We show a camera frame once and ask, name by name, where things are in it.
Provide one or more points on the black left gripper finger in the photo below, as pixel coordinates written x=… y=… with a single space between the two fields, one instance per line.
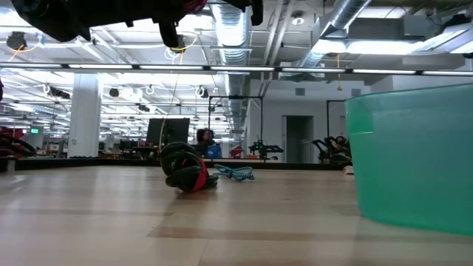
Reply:
x=256 y=11
x=170 y=35

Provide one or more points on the black background robot arm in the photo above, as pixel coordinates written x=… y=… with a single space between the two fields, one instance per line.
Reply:
x=266 y=148
x=334 y=147

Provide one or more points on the long LED light bar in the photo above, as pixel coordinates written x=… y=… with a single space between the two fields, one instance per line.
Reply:
x=236 y=68

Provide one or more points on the dark background monitor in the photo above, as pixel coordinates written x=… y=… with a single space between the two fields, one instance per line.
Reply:
x=173 y=131

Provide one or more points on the white building pillar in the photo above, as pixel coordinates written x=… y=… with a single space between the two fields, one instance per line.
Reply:
x=85 y=114

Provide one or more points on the person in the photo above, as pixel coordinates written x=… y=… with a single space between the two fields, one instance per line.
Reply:
x=205 y=142

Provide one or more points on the grey background door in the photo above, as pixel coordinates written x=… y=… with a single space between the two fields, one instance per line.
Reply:
x=298 y=138

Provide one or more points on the green translucent plastic bin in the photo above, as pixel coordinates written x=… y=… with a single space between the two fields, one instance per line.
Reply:
x=414 y=159

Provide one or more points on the silver ventilation duct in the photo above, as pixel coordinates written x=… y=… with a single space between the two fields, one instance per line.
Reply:
x=233 y=37
x=343 y=14

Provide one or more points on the black background rig frame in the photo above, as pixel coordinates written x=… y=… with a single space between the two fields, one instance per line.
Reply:
x=236 y=97

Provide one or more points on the black aluminium table frame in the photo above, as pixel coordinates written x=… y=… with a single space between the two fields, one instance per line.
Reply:
x=92 y=162

